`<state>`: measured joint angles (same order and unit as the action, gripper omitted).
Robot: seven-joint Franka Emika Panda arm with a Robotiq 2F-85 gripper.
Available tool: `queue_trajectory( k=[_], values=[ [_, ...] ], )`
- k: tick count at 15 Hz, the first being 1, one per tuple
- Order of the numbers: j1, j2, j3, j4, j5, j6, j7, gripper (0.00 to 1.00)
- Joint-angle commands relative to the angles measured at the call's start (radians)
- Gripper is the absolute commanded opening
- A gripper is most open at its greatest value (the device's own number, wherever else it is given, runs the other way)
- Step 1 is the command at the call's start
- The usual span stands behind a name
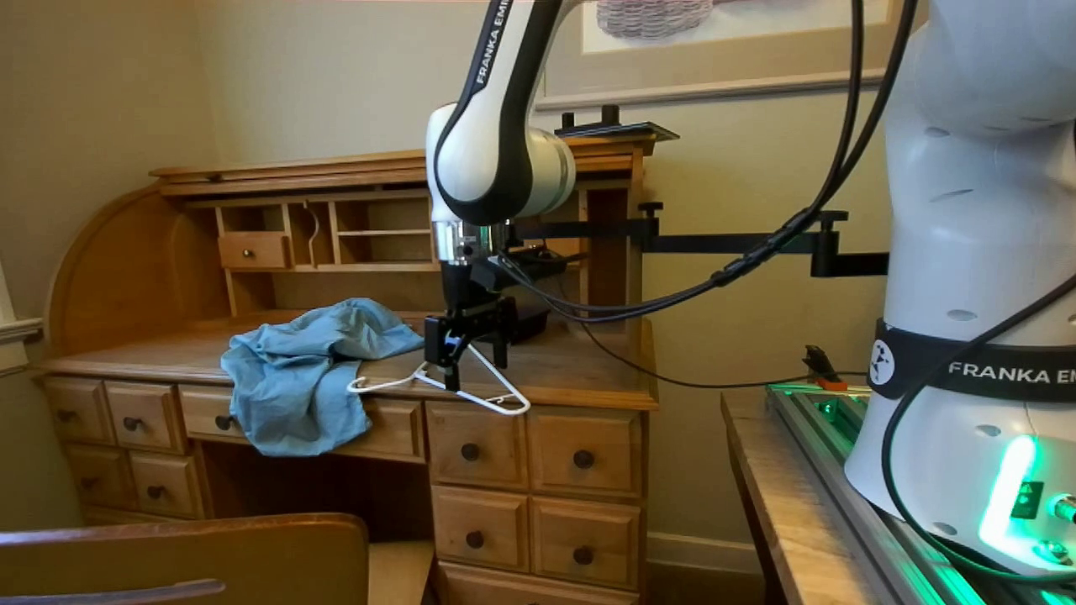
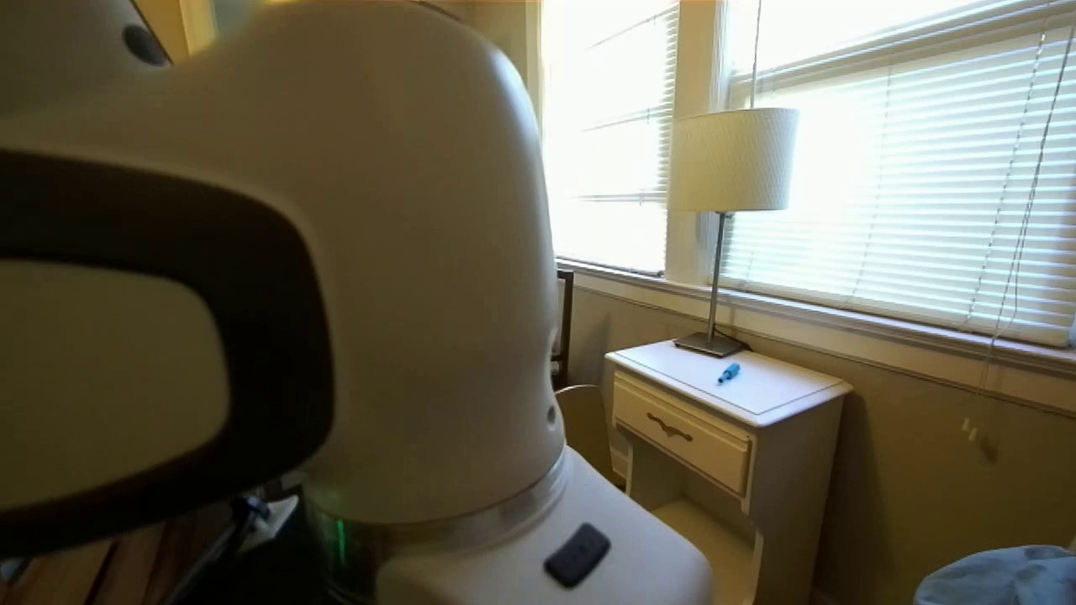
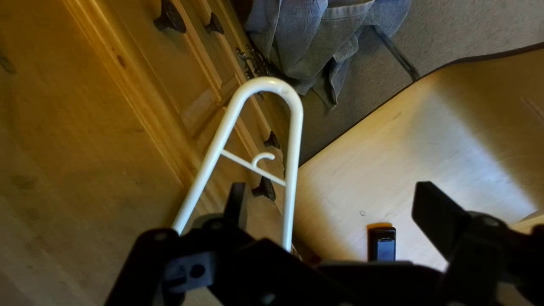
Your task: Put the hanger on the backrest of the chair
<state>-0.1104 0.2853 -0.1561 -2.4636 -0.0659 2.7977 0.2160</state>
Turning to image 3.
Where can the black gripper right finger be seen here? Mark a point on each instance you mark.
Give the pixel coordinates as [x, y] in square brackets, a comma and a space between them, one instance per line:
[486, 256]

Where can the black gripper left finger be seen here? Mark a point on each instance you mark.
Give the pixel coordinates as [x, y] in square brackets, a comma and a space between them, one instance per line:
[170, 261]

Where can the white plastic hanger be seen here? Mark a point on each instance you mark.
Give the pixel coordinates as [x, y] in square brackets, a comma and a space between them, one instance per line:
[292, 142]

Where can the small blue-grey flat gadget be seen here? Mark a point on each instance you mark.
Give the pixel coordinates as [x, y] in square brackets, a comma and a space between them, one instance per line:
[380, 244]

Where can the light wooden dresser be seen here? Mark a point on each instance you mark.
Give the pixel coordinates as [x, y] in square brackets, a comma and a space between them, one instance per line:
[85, 142]

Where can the blue denim jeans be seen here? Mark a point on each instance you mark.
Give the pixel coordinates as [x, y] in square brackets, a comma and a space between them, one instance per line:
[306, 35]

